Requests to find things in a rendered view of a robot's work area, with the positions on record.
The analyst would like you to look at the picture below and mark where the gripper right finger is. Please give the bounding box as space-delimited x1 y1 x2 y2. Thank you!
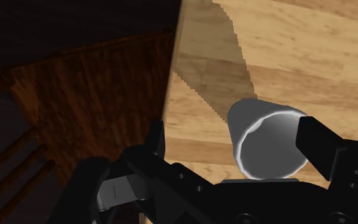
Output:
295 116 358 224

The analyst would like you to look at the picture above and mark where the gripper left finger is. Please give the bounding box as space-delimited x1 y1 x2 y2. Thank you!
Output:
48 120 217 224

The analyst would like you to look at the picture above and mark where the grey cup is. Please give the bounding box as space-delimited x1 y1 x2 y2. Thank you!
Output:
226 98 310 181

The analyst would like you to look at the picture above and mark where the light wooden table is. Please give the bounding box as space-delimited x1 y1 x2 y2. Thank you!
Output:
161 0 358 190

